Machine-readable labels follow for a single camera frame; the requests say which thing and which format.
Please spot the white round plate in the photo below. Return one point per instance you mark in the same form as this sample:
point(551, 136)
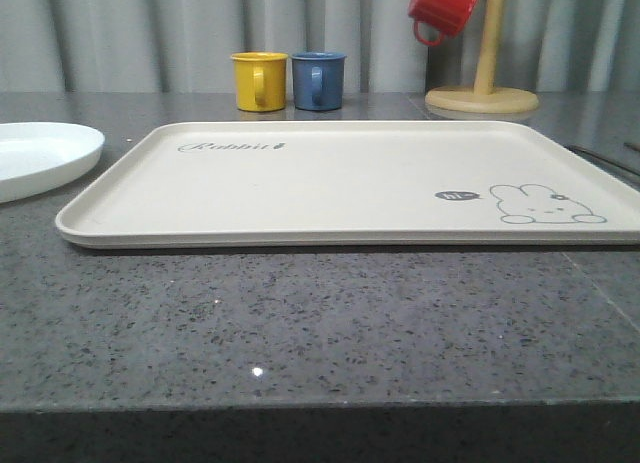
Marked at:
point(40, 156)

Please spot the beige rabbit serving tray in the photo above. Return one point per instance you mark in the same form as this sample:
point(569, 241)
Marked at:
point(213, 184)

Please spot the blue enamel mug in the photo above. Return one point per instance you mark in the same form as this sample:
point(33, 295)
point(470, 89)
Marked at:
point(318, 80)

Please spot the yellow enamel mug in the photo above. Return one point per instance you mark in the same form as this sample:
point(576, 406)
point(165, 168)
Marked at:
point(260, 80)

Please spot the wooden mug tree stand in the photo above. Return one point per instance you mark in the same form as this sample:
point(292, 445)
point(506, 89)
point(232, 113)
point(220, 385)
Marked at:
point(484, 96)

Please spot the red enamel mug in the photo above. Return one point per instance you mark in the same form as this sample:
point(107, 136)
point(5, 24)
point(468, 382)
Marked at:
point(448, 17)

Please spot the grey pleated curtain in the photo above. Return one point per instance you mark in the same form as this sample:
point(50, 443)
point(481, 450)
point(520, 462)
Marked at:
point(184, 46)

